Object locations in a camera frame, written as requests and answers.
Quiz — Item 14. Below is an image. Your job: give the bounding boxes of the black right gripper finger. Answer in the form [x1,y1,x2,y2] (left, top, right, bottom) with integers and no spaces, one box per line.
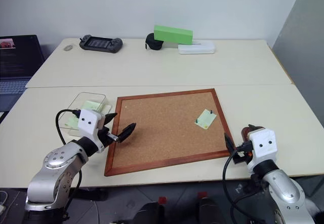
[224,132,238,157]

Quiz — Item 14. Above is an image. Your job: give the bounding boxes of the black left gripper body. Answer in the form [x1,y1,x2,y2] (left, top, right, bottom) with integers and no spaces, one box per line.
[97,124,120,150]

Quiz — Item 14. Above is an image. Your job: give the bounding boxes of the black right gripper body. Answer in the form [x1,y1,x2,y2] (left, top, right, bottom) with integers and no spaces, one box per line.
[233,142,253,165]

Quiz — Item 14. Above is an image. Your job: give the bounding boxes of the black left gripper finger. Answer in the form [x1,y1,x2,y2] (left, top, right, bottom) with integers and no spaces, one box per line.
[117,123,138,144]
[103,113,118,129]

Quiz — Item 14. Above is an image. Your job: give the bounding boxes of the light green paper note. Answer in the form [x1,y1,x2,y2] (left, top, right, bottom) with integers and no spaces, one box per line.
[194,108,218,129]

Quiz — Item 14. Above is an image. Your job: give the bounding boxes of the wood framed cork board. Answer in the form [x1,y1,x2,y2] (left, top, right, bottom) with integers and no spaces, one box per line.
[104,88,238,177]

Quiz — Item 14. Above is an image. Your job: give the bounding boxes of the clear plastic box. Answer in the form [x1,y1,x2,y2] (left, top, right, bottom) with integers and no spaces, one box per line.
[62,92,112,136]

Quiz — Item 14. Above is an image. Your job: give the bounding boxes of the black handheld game controller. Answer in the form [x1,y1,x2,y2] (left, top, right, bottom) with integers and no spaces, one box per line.
[79,34,124,54]

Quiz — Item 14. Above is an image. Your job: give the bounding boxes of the dark rounded shape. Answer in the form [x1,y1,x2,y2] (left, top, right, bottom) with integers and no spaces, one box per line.
[131,201,165,224]

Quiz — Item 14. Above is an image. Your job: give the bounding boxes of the black round zip pouch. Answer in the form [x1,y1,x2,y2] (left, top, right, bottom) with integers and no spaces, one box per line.
[145,33,165,51]

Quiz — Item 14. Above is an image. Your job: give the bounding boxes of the white flat plastic case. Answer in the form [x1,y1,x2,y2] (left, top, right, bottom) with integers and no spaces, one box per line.
[178,41,216,55]

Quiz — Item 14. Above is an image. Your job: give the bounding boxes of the green rectangular box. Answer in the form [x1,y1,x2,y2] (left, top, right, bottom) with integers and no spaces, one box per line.
[153,25,193,45]

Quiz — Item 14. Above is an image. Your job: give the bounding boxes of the open dark laptop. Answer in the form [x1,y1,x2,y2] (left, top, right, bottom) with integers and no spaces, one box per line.
[0,34,46,112]

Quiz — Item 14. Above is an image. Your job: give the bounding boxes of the grey partition panel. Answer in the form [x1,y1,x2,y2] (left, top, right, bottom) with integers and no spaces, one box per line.
[272,0,324,133]

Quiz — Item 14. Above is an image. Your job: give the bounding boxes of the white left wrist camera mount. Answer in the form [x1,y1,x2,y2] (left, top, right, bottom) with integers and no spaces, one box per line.
[77,108,106,154]

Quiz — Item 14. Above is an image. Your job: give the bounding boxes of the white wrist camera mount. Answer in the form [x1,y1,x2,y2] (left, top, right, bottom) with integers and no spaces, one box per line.
[77,108,106,154]
[247,128,278,173]

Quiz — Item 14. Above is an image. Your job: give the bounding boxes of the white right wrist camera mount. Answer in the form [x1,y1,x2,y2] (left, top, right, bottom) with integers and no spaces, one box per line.
[247,128,278,173]

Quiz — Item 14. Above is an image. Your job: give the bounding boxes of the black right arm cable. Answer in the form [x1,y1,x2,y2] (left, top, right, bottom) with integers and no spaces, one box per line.
[222,141,255,224]

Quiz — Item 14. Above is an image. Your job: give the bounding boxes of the thin white cable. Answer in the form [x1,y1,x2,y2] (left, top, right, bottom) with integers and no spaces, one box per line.
[0,190,8,216]

